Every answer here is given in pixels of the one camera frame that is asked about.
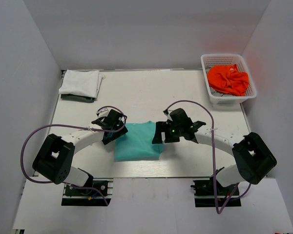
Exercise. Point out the white plastic basket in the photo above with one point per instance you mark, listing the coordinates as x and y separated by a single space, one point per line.
210 60

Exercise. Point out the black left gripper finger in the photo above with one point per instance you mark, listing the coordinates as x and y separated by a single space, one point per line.
107 138
122 126

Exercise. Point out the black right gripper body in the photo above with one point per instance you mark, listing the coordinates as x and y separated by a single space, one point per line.
173 132

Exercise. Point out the orange t shirt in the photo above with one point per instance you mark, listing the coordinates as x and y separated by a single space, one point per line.
228 79

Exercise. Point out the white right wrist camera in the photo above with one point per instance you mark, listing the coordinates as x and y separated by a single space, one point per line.
167 114

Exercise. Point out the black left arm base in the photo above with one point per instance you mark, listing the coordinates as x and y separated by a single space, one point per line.
100 196

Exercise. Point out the folded dark green t shirt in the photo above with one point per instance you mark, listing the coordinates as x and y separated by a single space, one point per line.
76 98

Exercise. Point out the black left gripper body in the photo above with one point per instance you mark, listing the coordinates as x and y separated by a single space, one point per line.
115 127

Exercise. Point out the teal t shirt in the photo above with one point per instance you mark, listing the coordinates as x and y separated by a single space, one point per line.
136 144

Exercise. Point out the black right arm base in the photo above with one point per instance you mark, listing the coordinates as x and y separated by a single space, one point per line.
204 194

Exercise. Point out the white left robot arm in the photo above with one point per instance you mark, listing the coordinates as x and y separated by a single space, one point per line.
54 159

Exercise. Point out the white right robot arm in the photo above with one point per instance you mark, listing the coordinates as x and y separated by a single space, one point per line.
253 158

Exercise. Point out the folded white t shirt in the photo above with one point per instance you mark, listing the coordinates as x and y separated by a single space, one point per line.
81 83

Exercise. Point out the grey t shirt in basket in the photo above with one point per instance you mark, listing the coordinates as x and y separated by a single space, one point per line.
219 94

